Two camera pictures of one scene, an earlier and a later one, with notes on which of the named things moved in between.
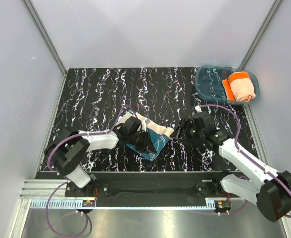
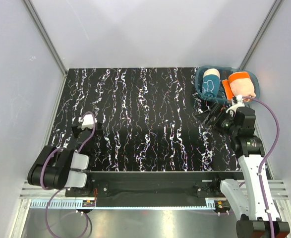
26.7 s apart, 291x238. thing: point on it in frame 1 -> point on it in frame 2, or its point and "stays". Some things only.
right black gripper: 184,124 -> 227,113
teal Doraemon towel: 158,136 -> 210,82
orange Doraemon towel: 239,87 stays
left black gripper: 145,145 -> 77,128
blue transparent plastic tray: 227,85 stays
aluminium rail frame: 43,189 stays
